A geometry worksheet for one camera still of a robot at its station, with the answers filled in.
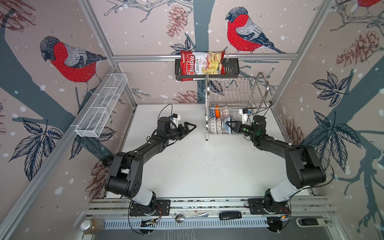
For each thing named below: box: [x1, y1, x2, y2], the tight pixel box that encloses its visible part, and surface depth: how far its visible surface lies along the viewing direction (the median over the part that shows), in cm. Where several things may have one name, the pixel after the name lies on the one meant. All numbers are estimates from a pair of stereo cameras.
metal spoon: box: [175, 212, 209, 224], surface depth 73 cm
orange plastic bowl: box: [215, 105, 221, 119], surface depth 102 cm
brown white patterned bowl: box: [216, 117, 222, 134], surface depth 93 cm
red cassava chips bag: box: [180, 50, 226, 82], surface depth 90 cm
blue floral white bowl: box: [224, 117, 232, 134], surface depth 90 cm
